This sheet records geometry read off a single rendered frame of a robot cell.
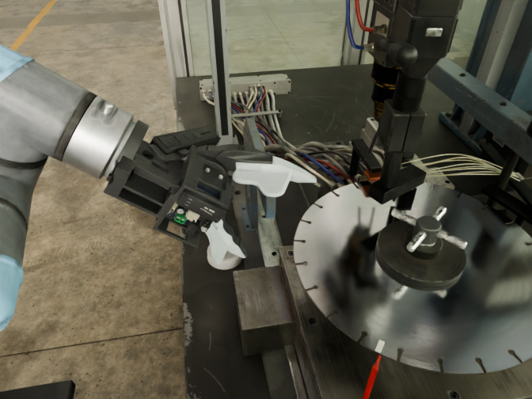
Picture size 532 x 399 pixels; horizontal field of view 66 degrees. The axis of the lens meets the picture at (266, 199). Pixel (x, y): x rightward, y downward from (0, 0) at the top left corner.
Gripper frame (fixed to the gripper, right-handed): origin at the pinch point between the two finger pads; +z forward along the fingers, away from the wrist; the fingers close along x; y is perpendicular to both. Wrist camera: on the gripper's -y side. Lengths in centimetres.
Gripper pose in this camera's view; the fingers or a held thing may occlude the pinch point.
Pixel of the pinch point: (279, 218)
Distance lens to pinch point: 51.2
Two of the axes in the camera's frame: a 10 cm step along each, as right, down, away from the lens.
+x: 5.6, -6.4, -5.3
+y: -0.1, 6.3, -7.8
